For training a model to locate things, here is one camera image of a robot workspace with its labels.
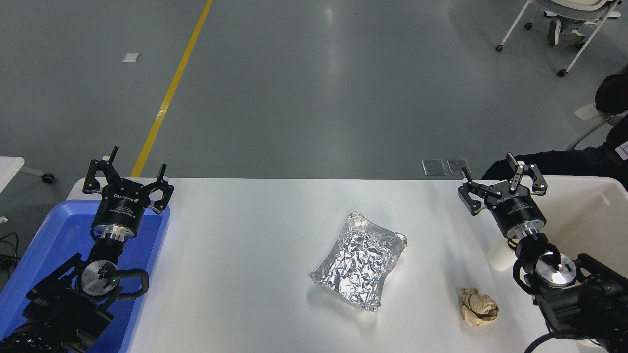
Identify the white chair with casters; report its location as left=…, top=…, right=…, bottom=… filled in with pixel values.
left=495, top=0, right=622, bottom=77

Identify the white table with caster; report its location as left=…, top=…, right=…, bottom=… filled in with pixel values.
left=0, top=156, right=55, bottom=194

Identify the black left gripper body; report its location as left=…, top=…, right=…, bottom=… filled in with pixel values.
left=92, top=178, right=153, bottom=232

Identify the crumpled silver foil tray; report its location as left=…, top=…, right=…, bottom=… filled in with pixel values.
left=310, top=211, right=408, bottom=312

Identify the black cable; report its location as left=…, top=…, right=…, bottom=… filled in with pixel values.
left=0, top=231, right=20, bottom=280

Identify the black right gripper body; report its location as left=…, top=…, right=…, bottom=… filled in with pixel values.
left=484, top=183, right=547, bottom=234

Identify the blue plastic tray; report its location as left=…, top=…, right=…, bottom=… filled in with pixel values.
left=0, top=199, right=171, bottom=353

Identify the large pale bin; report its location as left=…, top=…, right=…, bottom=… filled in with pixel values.
left=510, top=175, right=628, bottom=351

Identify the white paper cup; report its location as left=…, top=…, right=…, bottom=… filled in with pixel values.
left=488, top=233, right=517, bottom=272

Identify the person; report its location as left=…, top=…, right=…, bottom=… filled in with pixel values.
left=482, top=69, right=628, bottom=192

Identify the crumpled tan paper ball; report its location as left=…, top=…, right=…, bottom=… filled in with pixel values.
left=459, top=287, right=500, bottom=327

